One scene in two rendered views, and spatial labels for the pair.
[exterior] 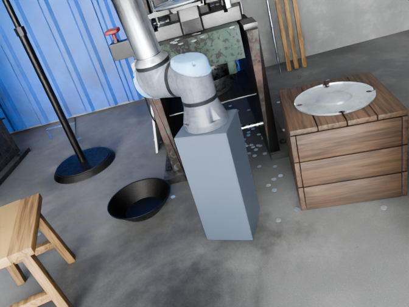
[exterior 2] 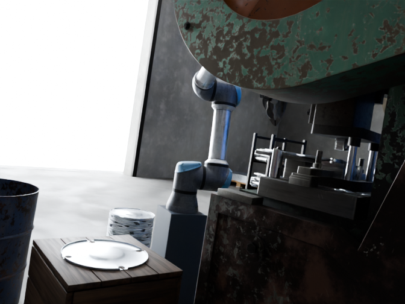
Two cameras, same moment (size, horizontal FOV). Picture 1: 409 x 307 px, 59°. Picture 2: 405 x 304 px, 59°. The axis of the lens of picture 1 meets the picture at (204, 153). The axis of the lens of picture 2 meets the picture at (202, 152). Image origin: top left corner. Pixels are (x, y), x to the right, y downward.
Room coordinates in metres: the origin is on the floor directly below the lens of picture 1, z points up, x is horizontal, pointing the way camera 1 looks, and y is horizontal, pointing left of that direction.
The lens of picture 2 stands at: (2.22, -1.30, 0.78)
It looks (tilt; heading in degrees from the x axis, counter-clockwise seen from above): 2 degrees down; 129
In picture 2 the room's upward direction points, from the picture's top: 9 degrees clockwise
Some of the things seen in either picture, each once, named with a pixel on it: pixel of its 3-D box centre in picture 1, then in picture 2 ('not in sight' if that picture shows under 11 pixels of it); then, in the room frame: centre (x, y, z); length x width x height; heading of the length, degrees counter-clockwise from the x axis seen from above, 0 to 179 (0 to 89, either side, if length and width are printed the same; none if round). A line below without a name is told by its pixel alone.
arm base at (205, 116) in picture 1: (202, 109); (183, 199); (1.13, -0.04, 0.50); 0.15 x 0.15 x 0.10
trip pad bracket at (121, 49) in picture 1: (127, 60); not in sight; (1.65, 0.21, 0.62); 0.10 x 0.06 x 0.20; 84
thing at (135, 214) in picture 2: not in sight; (132, 213); (0.46, 0.26, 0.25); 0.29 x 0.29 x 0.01
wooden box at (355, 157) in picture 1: (337, 138); (98, 303); (1.25, -0.53, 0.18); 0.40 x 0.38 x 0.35; 167
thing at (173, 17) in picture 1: (189, 10); (340, 181); (1.85, -0.12, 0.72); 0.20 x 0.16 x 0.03; 84
